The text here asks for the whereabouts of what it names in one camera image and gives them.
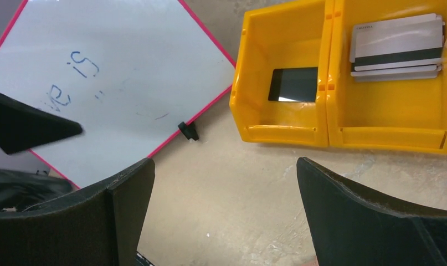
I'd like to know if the pink framed whiteboard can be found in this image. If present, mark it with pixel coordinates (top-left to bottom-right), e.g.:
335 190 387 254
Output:
0 1 235 187

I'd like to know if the yellow bin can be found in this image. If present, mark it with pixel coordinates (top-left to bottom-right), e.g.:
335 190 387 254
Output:
229 1 335 147
326 1 447 154

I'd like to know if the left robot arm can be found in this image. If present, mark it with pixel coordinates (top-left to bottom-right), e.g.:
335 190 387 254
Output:
0 93 83 212

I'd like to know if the yellow left bin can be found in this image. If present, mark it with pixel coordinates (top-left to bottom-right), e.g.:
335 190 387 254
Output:
229 1 335 147

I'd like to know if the yellow middle bin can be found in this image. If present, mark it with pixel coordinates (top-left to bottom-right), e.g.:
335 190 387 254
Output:
326 1 447 154

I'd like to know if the black whiteboard clip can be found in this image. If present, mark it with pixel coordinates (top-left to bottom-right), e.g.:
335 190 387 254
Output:
178 122 199 141

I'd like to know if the stack of white cards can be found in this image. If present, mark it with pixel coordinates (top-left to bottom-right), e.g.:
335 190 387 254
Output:
350 13 445 82

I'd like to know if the black card in bin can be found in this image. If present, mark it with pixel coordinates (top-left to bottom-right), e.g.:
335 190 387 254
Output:
268 67 318 103

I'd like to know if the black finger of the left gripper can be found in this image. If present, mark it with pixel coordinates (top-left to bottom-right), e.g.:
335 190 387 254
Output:
0 93 83 155

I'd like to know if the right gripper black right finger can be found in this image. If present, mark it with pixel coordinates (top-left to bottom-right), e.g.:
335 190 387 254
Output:
296 157 447 265

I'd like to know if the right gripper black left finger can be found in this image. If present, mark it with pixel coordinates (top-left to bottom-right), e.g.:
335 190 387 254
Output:
0 158 155 265

